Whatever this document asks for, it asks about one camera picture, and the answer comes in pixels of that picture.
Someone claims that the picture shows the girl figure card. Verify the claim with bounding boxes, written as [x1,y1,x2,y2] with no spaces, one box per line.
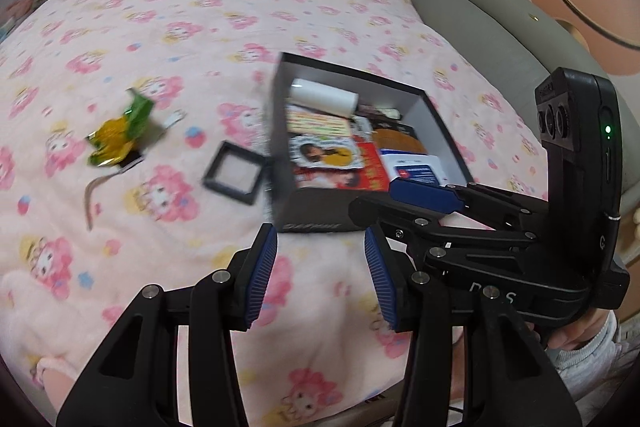
[292,133,368,170]

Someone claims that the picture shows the green yellow snack wrapper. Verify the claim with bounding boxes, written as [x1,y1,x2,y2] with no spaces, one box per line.
[87,88,155,168]

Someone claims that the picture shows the grey sofa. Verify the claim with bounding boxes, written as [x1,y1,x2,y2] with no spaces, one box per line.
[407,0,640,168]

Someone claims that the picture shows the black printed carton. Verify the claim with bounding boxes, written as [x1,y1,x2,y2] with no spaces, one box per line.
[367,117,416,135]

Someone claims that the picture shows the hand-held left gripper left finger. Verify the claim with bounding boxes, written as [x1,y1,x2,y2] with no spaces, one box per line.
[55,223,279,427]

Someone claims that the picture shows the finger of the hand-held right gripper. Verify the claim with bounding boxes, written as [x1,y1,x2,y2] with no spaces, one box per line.
[389,177,546,233]
[350,198,546,258]

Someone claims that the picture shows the wooden comb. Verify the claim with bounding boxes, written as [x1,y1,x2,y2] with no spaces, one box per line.
[372,127,428,155]

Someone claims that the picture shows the white blue wet wipes pack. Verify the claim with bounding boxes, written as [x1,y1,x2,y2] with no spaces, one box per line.
[380,148,448,188]

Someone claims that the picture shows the person's right forearm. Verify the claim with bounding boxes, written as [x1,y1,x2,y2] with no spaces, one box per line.
[542,309,623,403]

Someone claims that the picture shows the white paper roll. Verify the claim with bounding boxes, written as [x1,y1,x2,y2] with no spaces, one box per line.
[290,78,360,115]

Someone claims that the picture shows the pink printed blanket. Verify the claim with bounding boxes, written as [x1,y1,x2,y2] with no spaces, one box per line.
[0,0,551,427]

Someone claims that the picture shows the dark grey storage box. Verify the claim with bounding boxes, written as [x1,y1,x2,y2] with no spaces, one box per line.
[262,52,476,235]

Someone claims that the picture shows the yellow red printed card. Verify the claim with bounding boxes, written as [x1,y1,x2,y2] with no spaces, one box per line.
[286,105,352,138]

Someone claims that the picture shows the small black picture frame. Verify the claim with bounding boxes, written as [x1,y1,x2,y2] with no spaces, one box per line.
[201,139,267,208]

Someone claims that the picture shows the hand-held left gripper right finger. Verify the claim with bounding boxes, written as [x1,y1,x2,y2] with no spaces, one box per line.
[365,227,586,427]

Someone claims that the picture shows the red printed packet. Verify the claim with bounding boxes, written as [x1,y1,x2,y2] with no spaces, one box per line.
[294,142,392,192]

